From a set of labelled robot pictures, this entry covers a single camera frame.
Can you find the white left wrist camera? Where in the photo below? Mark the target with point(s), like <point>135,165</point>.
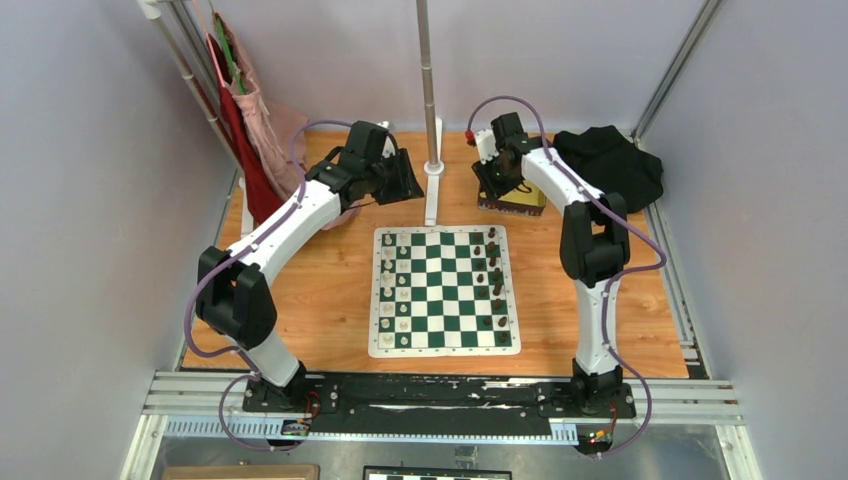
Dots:
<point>388,148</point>

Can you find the red cloth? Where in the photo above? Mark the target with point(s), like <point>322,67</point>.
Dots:
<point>261,199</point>

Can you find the pink cloth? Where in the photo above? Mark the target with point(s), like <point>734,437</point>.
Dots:
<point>274,129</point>

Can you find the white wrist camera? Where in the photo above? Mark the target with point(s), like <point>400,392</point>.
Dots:
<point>485,143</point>
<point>388,148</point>

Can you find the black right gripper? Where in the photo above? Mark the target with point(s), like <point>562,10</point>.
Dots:
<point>484,173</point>

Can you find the black cloth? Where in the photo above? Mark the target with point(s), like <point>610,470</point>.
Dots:
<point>607,160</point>

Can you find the white stand base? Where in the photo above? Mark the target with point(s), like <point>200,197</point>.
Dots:
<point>433,179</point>

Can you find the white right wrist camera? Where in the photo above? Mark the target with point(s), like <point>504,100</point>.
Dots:
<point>485,143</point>

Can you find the green white chess board mat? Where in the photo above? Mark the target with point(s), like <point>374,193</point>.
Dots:
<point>444,316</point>

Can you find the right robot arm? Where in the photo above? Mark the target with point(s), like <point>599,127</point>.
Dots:
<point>594,249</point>

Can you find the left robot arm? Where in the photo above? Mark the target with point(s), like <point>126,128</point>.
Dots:
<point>233,294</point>

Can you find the metal stand pole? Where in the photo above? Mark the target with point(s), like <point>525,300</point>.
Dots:
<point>425,61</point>

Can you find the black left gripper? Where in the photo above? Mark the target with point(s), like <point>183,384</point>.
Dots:
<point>405,186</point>

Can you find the decorated gold tin box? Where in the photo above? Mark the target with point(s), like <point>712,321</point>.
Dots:
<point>525,200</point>

